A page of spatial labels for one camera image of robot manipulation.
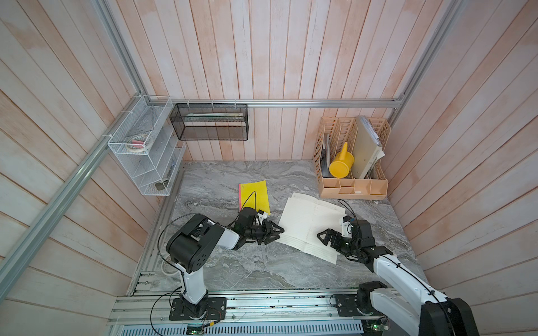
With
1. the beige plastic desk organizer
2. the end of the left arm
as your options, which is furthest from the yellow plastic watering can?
the end of the left arm

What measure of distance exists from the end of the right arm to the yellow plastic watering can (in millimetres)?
327

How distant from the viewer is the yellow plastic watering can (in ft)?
3.21

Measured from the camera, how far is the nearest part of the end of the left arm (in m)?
0.77

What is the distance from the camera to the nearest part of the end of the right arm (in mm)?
624

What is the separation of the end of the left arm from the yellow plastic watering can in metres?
0.39

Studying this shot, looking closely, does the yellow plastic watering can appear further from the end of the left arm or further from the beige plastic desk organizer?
the end of the left arm
